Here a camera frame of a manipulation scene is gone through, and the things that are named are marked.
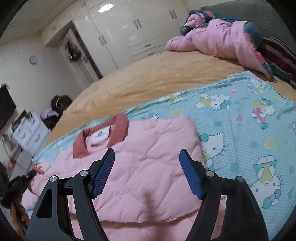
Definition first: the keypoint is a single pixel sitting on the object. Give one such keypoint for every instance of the round wall clock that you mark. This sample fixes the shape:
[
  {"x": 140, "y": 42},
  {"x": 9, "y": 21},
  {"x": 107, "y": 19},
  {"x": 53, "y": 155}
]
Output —
[{"x": 33, "y": 60}]

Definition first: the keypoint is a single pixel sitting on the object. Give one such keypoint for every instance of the pink floral padded coat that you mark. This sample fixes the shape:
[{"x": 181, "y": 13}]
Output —
[{"x": 217, "y": 35}]

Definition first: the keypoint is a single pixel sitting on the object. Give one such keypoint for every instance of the dark bag pile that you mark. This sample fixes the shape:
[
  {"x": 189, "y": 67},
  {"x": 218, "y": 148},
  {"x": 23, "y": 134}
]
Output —
[{"x": 58, "y": 104}]

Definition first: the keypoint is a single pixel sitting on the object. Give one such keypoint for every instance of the purple cloth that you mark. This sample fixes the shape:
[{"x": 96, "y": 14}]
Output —
[{"x": 49, "y": 113}]

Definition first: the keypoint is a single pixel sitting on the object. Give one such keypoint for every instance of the white drawer cabinet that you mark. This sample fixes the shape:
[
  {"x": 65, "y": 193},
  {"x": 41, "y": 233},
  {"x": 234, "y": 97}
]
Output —
[{"x": 29, "y": 132}]

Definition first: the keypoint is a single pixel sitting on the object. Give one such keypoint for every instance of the white bedroom door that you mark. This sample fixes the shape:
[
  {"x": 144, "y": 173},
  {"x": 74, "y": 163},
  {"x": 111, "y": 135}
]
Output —
[{"x": 80, "y": 61}]

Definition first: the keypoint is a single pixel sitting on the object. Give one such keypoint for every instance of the tan bed cover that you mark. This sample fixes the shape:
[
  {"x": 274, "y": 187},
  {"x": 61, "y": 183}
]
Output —
[{"x": 140, "y": 82}]

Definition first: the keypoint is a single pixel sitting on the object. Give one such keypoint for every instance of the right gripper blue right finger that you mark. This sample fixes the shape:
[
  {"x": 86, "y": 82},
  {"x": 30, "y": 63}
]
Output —
[{"x": 194, "y": 172}]

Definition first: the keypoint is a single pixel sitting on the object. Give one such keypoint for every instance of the white glossy wardrobe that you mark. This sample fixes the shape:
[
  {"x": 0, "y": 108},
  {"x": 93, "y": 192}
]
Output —
[{"x": 119, "y": 33}]

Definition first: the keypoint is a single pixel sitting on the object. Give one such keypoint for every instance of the person left hand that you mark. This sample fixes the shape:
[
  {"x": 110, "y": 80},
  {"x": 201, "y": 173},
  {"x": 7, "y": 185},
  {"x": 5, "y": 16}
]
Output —
[{"x": 18, "y": 214}]

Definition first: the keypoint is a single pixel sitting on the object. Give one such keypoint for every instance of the black wall television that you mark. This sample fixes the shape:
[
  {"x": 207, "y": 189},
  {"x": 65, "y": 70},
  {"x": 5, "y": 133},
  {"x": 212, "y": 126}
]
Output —
[{"x": 7, "y": 105}]

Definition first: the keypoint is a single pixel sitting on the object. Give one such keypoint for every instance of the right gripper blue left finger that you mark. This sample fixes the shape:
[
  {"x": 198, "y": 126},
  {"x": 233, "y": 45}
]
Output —
[{"x": 100, "y": 171}]

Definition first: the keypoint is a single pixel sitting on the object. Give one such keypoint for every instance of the grey headboard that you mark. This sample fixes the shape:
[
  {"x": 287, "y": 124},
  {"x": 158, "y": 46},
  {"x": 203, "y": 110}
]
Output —
[{"x": 265, "y": 17}]

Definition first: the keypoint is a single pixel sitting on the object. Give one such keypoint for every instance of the hanging door ornament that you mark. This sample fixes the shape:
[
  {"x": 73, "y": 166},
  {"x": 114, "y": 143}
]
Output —
[{"x": 71, "y": 51}]

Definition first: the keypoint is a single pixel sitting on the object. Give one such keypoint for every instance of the blue cartoon cat blanket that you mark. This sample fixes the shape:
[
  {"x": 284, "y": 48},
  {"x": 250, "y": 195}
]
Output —
[{"x": 245, "y": 127}]

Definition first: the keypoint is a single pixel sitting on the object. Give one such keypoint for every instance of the pink quilted jacket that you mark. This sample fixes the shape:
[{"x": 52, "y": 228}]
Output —
[{"x": 146, "y": 196}]

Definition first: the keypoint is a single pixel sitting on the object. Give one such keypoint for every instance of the striped dark pillow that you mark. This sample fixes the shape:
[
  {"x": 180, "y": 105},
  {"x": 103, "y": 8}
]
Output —
[{"x": 280, "y": 57}]

